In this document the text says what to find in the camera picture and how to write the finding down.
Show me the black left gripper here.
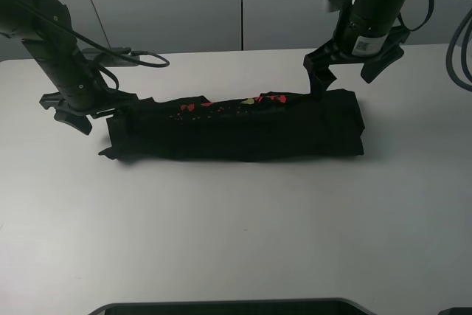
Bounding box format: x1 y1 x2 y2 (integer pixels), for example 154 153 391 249
39 88 137 134

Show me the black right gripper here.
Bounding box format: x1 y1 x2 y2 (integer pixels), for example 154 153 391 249
303 26 410 100

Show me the black printed t-shirt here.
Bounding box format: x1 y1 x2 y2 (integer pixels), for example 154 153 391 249
101 89 365 162

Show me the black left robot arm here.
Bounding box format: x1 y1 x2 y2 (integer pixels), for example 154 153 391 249
1 0 138 135

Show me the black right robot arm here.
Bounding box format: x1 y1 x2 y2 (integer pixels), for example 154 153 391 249
303 0 410 98

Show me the dark object bottom right corner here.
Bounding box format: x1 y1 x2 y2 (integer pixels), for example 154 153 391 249
438 307 472 315

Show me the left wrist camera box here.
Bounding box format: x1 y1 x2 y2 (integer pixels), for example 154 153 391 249
81 47 140 68

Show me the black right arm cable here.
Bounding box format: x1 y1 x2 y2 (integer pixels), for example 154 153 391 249
396 0 472 93

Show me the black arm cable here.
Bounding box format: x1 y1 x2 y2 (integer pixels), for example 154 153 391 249
0 0 171 91
396 0 472 93

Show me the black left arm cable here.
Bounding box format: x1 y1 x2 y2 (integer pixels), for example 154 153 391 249
0 0 171 91

